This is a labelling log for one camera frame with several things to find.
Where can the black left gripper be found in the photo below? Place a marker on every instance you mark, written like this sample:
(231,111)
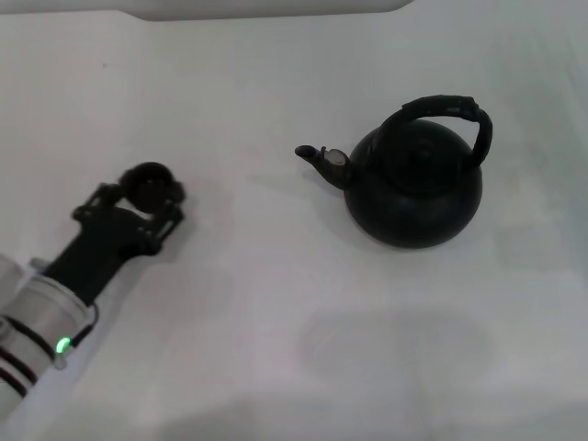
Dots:
(96,248)

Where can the dark small teacup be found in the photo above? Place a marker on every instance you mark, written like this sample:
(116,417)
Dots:
(149,188)

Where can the black round teapot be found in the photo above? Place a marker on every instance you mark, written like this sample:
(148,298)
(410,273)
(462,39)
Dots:
(413,206)

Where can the white rounded board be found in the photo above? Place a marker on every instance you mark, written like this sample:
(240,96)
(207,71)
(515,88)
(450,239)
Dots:
(275,9)

